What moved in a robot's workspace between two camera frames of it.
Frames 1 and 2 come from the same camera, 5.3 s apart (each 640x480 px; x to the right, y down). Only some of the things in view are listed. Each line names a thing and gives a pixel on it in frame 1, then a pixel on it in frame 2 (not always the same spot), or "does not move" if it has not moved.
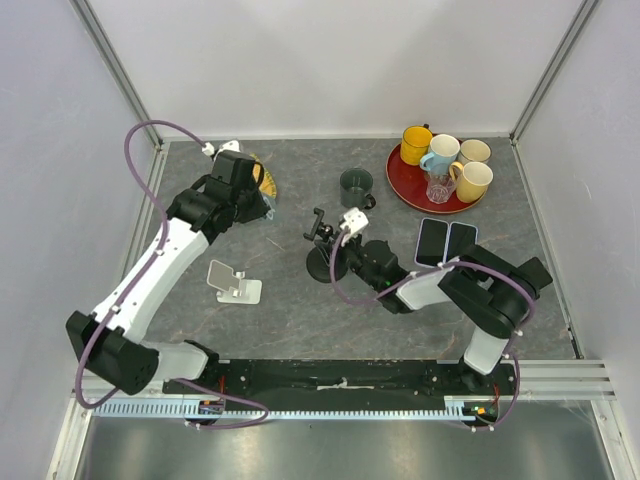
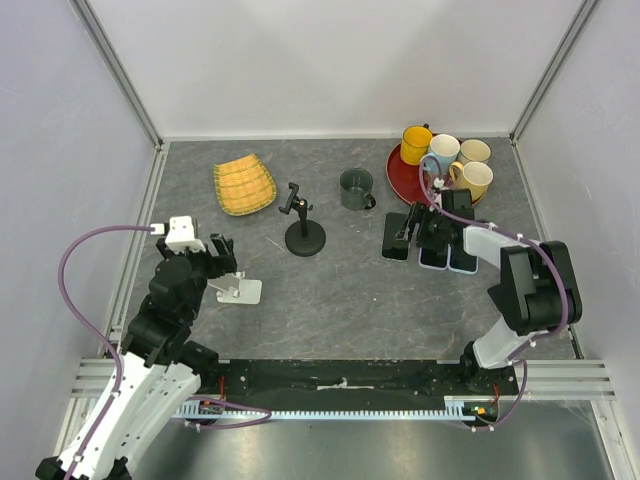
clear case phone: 269,214 → 394,249
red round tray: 408,182 does not move
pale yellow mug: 472,180 does not move
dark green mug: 356,188 does not move
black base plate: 343,385 does not move
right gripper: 358,239 → 416,214
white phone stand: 232,288 does not move
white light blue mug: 441,159 does not move
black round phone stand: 319,257 → 304,238
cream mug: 474,150 does not move
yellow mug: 415,143 does not move
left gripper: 259,209 → 222,262
